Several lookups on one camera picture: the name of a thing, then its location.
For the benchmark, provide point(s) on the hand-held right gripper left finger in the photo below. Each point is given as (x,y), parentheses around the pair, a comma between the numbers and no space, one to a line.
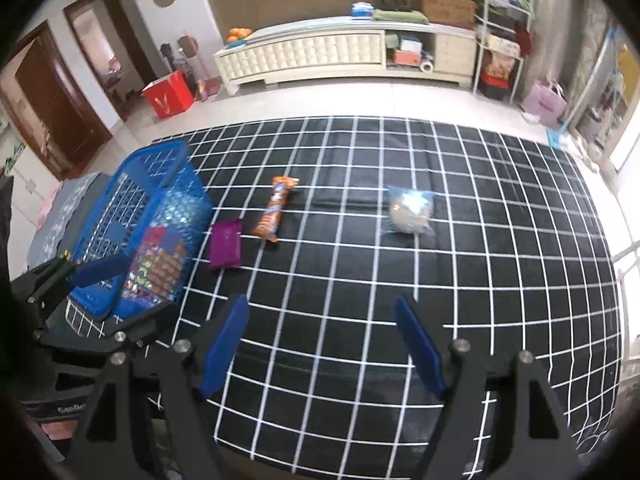
(225,350)

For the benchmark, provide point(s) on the white paper roll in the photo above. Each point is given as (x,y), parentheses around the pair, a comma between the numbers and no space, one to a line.
(426,65)

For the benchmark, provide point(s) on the orange box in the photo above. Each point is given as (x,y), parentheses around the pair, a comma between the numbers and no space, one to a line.
(405,57)

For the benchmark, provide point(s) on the blue packet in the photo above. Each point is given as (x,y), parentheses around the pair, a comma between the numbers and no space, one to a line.
(362,9)

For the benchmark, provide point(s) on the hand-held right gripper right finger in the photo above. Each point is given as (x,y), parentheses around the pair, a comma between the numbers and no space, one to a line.
(420,355)

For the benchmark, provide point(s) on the pink shopping bag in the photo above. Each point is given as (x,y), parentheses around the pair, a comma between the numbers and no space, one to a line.
(544,102)

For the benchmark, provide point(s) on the white tufted low cabinet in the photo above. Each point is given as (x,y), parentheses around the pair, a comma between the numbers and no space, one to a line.
(300,52)

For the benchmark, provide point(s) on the grey patterned cloth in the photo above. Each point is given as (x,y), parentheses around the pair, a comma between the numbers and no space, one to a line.
(65,220)

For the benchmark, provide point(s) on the green folded cloth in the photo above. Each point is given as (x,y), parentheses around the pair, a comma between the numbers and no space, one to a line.
(400,16)

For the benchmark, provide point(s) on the black white-grid tablecloth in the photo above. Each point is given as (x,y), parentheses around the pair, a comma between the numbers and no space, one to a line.
(350,270)

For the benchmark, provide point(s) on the brown wooden door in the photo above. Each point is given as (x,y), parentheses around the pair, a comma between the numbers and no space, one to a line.
(45,110)

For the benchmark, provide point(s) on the red chips bag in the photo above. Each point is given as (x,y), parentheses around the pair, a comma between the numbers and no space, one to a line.
(157,265)

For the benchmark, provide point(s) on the orange snack stick packet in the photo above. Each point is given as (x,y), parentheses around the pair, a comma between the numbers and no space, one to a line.
(272,210)

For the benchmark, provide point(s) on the pile of oranges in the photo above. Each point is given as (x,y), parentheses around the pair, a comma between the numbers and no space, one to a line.
(237,35)

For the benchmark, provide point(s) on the blue plastic mesh basket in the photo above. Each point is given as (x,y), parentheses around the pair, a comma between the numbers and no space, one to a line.
(125,200)

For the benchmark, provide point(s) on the white metal shelf rack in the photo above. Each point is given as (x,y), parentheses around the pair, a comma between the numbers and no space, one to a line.
(500,45)

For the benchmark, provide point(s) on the purple snack packet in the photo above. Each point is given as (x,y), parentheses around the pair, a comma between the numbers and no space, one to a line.
(225,242)

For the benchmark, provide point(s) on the clear bag of grey snack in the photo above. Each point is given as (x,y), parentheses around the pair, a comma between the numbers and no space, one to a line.
(410,210)

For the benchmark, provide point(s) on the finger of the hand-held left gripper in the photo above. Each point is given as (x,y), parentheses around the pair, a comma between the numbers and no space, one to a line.
(102,269)
(145,322)

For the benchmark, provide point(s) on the brown cardboard box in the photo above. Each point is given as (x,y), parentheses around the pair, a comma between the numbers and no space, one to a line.
(447,10)

